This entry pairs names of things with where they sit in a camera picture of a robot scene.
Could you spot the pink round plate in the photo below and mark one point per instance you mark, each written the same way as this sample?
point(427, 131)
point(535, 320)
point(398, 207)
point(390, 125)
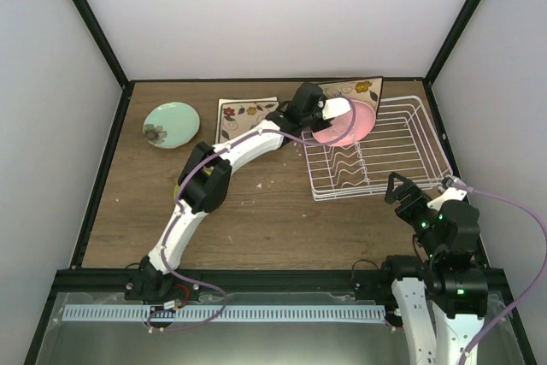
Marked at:
point(348, 128)

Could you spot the floral square plate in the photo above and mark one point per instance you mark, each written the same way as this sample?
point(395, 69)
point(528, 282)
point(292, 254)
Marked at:
point(239, 119)
point(365, 90)

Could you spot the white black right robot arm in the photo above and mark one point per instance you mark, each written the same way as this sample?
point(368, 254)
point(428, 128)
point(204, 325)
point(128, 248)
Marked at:
point(442, 298)

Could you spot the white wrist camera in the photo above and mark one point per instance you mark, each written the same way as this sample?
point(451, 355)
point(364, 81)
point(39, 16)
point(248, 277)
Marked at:
point(335, 107)
point(451, 188)

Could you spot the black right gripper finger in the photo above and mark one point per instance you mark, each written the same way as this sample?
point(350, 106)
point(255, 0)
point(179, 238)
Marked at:
point(394, 190)
point(396, 179)

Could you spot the mint green floral plate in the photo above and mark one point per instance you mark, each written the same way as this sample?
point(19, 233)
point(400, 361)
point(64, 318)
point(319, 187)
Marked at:
point(171, 125)

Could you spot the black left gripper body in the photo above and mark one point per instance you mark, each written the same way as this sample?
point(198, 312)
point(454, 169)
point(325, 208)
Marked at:
point(306, 120)

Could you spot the black aluminium frame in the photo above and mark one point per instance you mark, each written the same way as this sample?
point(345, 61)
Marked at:
point(76, 278)

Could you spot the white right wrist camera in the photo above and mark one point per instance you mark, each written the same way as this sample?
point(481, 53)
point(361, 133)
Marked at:
point(451, 188)

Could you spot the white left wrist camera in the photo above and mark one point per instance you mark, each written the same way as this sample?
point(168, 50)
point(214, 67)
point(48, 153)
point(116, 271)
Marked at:
point(335, 107)

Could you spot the white slotted cable duct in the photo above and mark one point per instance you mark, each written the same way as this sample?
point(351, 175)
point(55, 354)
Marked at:
point(231, 313)

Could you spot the white wire dish rack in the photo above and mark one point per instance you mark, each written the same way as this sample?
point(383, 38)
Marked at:
point(404, 140)

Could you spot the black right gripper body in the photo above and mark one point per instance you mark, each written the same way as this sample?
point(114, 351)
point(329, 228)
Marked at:
point(408, 214)

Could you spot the plain white square plate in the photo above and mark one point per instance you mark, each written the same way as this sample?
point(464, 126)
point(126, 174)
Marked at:
point(220, 121)

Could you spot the floral square plate front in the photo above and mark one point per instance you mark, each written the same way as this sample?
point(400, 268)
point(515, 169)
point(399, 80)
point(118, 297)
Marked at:
point(239, 119)

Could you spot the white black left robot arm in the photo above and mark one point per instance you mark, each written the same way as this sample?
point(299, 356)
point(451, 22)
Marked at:
point(205, 179)

